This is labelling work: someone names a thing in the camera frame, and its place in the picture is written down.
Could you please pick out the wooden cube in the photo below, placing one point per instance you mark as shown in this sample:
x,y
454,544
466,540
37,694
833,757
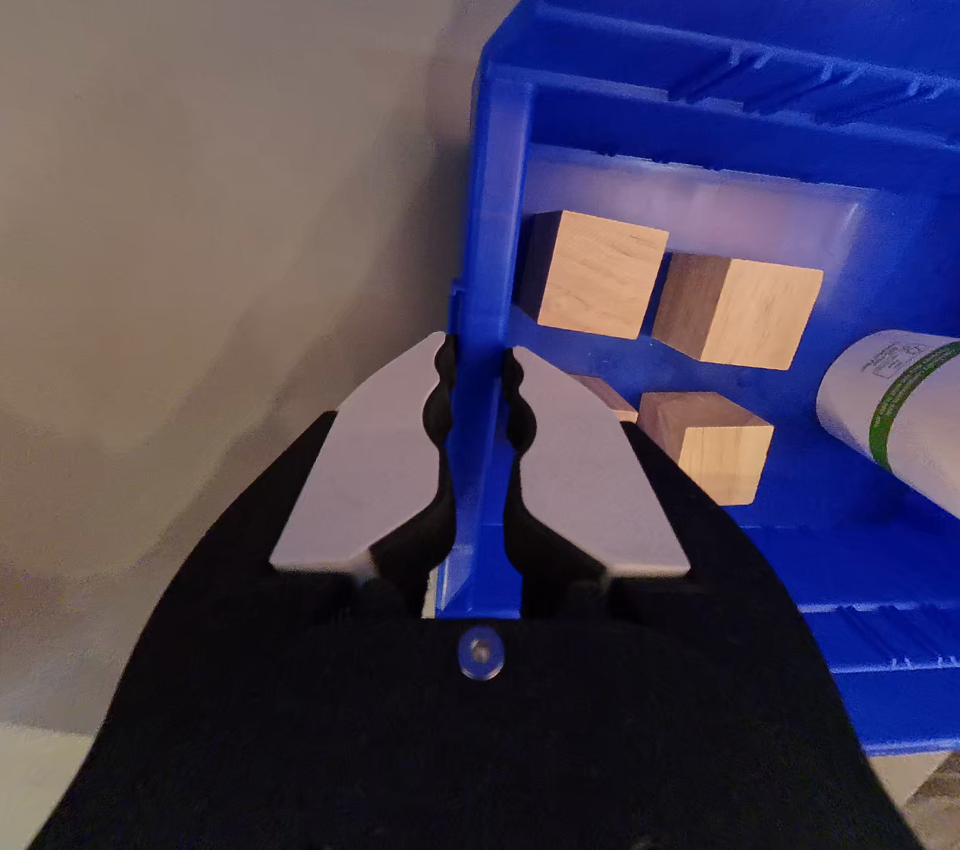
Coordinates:
x,y
750,314
611,400
592,273
712,460

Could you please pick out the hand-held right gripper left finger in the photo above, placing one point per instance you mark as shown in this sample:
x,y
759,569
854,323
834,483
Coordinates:
x,y
367,475

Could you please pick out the blue plastic bin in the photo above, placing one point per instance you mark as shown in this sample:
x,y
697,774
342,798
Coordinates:
x,y
750,40

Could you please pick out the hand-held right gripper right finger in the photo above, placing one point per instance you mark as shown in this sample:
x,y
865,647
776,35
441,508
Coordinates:
x,y
600,490

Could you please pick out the white paper cup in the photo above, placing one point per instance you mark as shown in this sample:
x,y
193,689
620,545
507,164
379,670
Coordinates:
x,y
885,415

